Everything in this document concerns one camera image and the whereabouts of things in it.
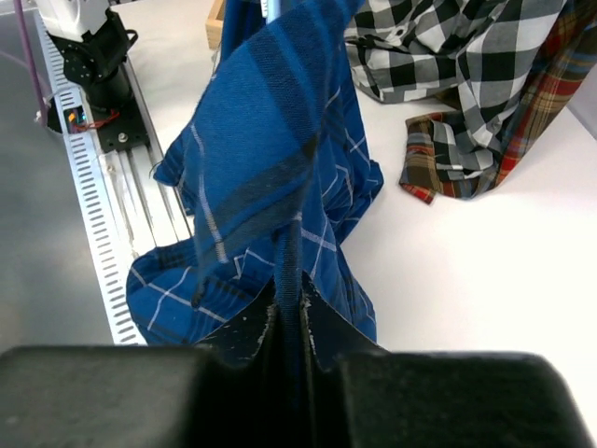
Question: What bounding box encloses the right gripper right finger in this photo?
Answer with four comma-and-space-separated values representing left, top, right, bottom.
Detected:
300, 278, 592, 447

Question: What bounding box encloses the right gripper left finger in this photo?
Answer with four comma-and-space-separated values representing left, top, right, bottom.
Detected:
1, 305, 277, 447

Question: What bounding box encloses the blue plaid shirt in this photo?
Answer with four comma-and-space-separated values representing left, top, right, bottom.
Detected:
126, 1, 383, 345

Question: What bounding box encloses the light blue wire hanger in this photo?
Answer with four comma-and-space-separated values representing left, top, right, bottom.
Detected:
260, 0, 282, 23

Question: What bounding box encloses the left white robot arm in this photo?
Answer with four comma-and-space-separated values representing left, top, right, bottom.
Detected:
36, 0, 138, 112

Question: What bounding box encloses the black white checkered shirt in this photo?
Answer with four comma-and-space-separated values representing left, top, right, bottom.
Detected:
344, 1, 565, 181

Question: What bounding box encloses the red brown plaid shirt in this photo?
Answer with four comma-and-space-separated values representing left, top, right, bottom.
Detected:
398, 1, 596, 203

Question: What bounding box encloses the wooden clothes rack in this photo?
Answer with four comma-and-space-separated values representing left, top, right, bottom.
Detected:
205, 0, 226, 50

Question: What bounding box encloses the perforated cable duct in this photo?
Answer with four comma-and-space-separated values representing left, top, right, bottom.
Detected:
34, 13, 146, 345

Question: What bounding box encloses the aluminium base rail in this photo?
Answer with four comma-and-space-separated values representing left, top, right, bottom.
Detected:
99, 61, 191, 263

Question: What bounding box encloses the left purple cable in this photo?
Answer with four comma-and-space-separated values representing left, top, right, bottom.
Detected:
12, 0, 50, 127

